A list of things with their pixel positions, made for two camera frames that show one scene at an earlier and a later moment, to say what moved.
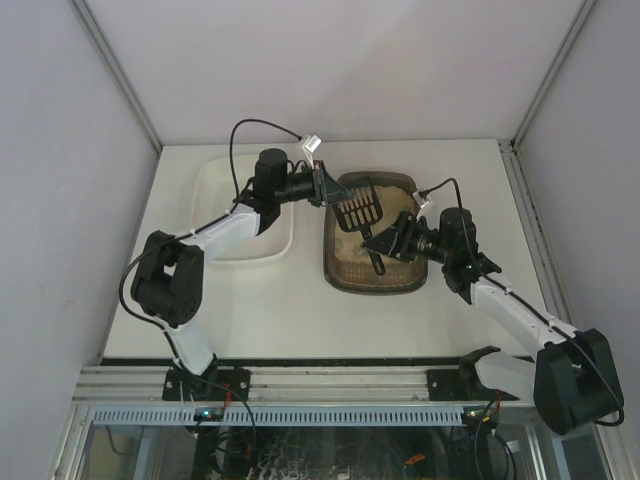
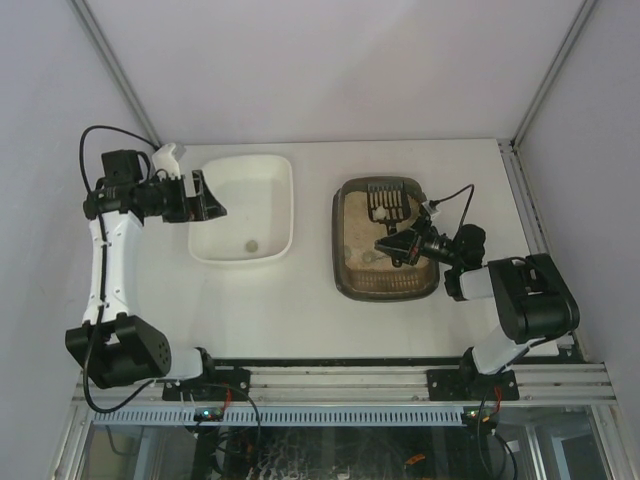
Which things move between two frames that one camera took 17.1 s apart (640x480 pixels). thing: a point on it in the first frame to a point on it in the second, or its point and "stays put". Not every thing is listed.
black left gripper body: (320, 184) to (178, 198)
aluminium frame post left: (112, 61) stays put
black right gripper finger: (399, 222) to (400, 259)
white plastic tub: (219, 181) stays put
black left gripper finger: (323, 169) to (197, 179)
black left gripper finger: (335, 192) to (211, 207)
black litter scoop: (362, 212) to (388, 203)
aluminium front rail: (143, 387) stays put
